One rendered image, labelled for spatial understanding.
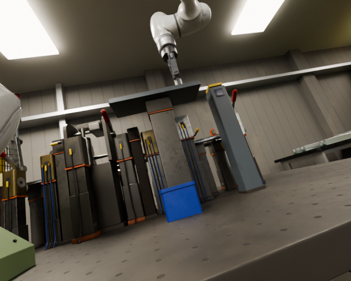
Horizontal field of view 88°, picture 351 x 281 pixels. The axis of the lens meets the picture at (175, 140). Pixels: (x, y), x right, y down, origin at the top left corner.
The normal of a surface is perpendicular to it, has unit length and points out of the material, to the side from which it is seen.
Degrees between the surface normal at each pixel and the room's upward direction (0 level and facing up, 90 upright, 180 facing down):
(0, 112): 110
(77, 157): 90
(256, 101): 90
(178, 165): 90
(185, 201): 90
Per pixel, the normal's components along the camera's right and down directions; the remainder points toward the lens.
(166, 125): 0.05, -0.28
